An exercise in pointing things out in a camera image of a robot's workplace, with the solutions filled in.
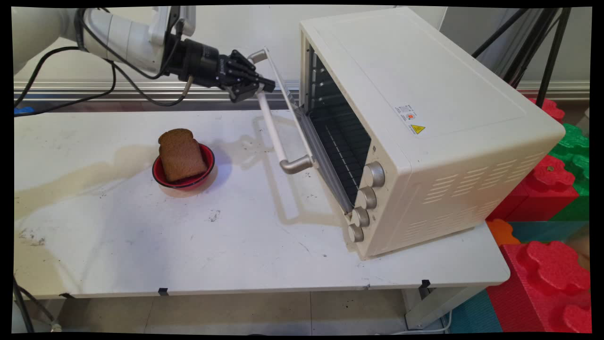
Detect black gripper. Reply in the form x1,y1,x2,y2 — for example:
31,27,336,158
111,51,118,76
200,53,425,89
176,39,277,103

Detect glass oven door with handle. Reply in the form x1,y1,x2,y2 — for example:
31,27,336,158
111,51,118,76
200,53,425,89
248,47,354,215

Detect red bowl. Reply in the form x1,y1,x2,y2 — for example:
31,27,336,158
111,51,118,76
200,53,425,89
152,143,216,189

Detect brown bread slice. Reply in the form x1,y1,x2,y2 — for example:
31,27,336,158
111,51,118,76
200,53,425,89
158,128,208,183

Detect large silver oven knob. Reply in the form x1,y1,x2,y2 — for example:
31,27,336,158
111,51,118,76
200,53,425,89
362,161,386,188

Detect warning label sticker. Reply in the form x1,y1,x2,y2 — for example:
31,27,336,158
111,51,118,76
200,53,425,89
395,105,426,136

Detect cream toaster oven body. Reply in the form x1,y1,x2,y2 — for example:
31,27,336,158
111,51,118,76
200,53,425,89
299,7,566,260

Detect orange foam block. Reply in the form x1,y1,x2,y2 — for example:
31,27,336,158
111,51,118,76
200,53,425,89
486,218,520,247

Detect white table leg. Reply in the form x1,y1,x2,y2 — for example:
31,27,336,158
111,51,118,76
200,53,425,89
401,283,487,330

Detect black tripod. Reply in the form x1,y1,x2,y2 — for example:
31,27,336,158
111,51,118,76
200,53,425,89
472,7,572,108

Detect teal foam block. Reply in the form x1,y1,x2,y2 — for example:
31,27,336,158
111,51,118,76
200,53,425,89
507,220,590,244
446,289,503,334

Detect green foam block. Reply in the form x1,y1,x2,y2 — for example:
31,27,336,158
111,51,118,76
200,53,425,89
548,124,590,222

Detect large red foam block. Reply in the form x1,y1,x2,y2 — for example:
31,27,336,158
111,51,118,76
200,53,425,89
486,240,593,334

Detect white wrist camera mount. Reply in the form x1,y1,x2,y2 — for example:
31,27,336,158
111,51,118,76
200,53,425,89
150,6,196,48

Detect metal wire oven rack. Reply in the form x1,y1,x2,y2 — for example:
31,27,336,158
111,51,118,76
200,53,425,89
309,106,372,204

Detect aluminium wall rail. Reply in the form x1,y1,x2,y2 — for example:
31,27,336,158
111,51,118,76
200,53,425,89
13,80,590,102

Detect white floor cable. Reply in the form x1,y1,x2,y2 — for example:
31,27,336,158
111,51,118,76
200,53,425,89
375,309,453,336

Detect black floor cable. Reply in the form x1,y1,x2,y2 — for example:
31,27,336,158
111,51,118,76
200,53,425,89
13,276,63,334

